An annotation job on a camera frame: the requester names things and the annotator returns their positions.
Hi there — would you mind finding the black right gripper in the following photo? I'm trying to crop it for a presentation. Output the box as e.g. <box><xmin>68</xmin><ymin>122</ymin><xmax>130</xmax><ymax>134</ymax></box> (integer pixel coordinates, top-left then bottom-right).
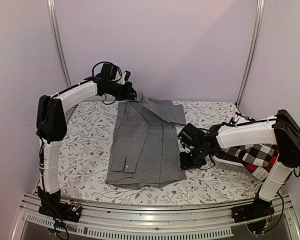
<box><xmin>179</xmin><ymin>145</ymin><xmax>207</xmax><ymax>171</ymax></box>

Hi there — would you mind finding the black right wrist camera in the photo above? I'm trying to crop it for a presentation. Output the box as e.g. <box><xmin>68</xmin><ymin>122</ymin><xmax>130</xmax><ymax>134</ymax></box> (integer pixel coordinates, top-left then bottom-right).
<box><xmin>177</xmin><ymin>123</ymin><xmax>206</xmax><ymax>148</ymax></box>

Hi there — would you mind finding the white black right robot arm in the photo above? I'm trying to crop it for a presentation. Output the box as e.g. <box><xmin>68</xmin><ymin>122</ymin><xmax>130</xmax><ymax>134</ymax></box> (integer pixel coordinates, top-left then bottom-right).
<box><xmin>177</xmin><ymin>109</ymin><xmax>300</xmax><ymax>218</ymax></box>

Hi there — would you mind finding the aluminium frame post right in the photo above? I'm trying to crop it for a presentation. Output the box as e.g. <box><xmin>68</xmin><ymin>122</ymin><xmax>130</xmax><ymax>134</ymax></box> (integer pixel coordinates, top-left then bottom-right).
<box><xmin>235</xmin><ymin>0</ymin><xmax>265</xmax><ymax>109</ymax></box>

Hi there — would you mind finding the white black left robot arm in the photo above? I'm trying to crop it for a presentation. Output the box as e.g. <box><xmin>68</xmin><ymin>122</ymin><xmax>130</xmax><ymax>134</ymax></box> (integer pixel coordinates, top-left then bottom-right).
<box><xmin>36</xmin><ymin>77</ymin><xmax>137</xmax><ymax>217</ymax></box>

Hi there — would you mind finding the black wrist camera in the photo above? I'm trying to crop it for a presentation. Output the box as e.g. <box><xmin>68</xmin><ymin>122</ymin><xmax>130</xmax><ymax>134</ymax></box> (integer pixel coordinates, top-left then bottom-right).
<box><xmin>177</xmin><ymin>123</ymin><xmax>206</xmax><ymax>148</ymax></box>
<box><xmin>100</xmin><ymin>62</ymin><xmax>131</xmax><ymax>85</ymax></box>

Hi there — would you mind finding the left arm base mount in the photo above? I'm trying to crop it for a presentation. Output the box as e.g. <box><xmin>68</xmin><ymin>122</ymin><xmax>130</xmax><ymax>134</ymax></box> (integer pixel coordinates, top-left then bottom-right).
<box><xmin>38</xmin><ymin>199</ymin><xmax>82</xmax><ymax>223</ymax></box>

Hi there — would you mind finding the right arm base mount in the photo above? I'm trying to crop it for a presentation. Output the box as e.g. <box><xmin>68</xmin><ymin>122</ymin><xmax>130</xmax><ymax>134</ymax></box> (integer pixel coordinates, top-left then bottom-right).
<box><xmin>231</xmin><ymin>198</ymin><xmax>275</xmax><ymax>223</ymax></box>

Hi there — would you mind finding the aluminium frame post left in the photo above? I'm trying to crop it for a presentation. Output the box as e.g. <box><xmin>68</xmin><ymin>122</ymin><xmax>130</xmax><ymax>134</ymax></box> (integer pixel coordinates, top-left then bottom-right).
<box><xmin>46</xmin><ymin>0</ymin><xmax>72</xmax><ymax>88</ymax></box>

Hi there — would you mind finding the black white checkered shirt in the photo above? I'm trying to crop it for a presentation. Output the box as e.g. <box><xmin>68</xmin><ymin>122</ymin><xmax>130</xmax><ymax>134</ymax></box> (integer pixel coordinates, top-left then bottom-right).
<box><xmin>222</xmin><ymin>143</ymin><xmax>279</xmax><ymax>162</ymax></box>

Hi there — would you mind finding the aluminium frame post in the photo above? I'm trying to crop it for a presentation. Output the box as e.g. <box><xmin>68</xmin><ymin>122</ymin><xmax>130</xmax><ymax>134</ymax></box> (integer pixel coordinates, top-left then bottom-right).
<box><xmin>46</xmin><ymin>0</ymin><xmax>72</xmax><ymax>88</ymax></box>
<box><xmin>235</xmin><ymin>0</ymin><xmax>265</xmax><ymax>109</ymax></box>

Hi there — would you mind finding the red black plaid shirt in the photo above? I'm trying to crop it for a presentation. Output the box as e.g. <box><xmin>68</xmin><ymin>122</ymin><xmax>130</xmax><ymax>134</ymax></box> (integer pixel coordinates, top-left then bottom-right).
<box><xmin>242</xmin><ymin>150</ymin><xmax>279</xmax><ymax>182</ymax></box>

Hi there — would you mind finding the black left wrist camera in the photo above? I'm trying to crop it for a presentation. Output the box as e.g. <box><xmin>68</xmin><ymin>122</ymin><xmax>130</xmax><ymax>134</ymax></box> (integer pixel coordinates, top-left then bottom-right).
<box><xmin>100</xmin><ymin>62</ymin><xmax>131</xmax><ymax>85</ymax></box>

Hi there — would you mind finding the white plastic laundry basket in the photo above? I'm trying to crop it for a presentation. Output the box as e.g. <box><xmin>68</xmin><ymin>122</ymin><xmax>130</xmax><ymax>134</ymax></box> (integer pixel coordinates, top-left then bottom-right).
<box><xmin>211</xmin><ymin>155</ymin><xmax>249</xmax><ymax>174</ymax></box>

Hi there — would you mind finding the aluminium front rail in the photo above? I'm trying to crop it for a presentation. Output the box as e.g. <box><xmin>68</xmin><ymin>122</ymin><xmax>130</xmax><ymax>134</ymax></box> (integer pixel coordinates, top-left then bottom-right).
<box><xmin>11</xmin><ymin>193</ymin><xmax>300</xmax><ymax>240</ymax></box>

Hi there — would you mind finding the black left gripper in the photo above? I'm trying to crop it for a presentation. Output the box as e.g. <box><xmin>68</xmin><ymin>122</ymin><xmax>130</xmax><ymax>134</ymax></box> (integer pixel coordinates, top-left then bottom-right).
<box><xmin>104</xmin><ymin>81</ymin><xmax>139</xmax><ymax>101</ymax></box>

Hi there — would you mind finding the floral patterned table cloth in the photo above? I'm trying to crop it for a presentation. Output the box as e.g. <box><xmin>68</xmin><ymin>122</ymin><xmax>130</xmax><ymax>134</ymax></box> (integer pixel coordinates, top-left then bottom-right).
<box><xmin>58</xmin><ymin>101</ymin><xmax>260</xmax><ymax>206</ymax></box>

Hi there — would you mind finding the grey long sleeve shirt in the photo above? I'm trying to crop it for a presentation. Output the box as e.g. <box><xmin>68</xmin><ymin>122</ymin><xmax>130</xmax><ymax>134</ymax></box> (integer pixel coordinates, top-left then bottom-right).
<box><xmin>105</xmin><ymin>93</ymin><xmax>186</xmax><ymax>190</ymax></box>

